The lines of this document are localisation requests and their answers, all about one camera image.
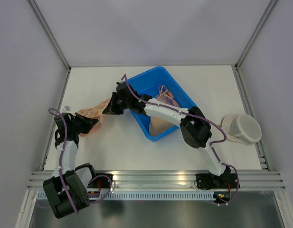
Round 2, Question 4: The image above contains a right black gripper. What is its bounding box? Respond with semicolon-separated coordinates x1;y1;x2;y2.
103;92;131;115

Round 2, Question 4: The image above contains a floral mesh laundry bag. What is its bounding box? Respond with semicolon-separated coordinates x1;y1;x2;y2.
77;98;111;137

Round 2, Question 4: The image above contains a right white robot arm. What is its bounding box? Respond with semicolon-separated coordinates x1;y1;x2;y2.
103;82;231;188

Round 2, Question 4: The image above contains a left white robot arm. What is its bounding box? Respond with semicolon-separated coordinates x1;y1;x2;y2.
43;108;98;219

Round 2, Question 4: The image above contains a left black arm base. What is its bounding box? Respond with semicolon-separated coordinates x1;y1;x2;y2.
88;173;113;190

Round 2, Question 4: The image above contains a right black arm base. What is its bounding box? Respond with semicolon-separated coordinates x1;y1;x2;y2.
195;173;239;190

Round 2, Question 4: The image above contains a beige bra in bin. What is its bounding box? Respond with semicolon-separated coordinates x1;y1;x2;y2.
149;85;180;136

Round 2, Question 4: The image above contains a white mesh laundry bag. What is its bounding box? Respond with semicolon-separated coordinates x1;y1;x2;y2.
221;114;262;145

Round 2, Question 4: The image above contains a blue plastic bin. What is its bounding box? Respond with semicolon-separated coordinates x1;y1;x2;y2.
127;66;196;141

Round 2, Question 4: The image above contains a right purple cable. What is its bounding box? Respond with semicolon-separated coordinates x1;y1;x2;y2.
122;74;240;207

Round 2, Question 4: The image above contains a purple cable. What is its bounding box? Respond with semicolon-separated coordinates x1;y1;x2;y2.
37;108;113;213
122;74;240;207

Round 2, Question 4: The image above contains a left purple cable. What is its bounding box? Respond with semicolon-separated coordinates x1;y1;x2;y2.
37;108;113;213

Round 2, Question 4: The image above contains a white slotted cable duct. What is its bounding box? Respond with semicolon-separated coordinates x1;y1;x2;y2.
37;191;215;200

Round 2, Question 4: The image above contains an aluminium mounting rail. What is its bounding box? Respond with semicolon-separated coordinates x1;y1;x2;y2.
27;169;286;190

